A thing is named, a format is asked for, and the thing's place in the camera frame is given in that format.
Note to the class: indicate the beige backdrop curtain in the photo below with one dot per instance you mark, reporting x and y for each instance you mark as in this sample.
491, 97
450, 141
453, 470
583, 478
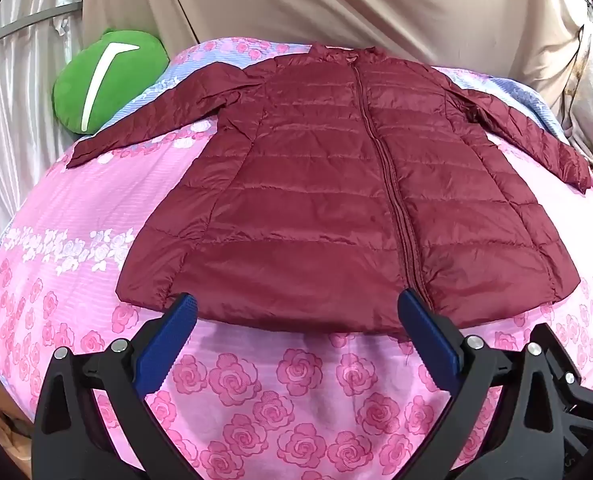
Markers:
326, 0

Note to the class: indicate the grey metal rod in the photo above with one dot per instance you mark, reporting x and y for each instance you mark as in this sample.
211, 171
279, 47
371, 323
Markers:
26, 22

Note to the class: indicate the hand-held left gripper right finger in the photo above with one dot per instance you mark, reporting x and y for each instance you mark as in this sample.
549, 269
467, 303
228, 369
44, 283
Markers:
429, 340

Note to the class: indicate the green plush pillow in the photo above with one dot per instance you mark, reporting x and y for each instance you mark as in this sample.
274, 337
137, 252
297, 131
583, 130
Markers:
71, 95

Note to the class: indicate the maroon quilted jacket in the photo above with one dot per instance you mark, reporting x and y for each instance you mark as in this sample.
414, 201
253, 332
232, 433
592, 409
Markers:
301, 185

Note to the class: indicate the white satin curtain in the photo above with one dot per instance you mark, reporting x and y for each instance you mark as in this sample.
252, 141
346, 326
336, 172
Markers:
6, 110

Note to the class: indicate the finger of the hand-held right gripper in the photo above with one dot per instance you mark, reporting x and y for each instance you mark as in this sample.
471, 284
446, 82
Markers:
572, 379

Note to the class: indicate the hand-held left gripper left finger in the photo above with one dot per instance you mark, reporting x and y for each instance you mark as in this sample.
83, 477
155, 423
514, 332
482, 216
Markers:
174, 332

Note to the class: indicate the pink rose print bedsheet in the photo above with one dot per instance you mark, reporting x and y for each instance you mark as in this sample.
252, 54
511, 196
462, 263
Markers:
76, 220

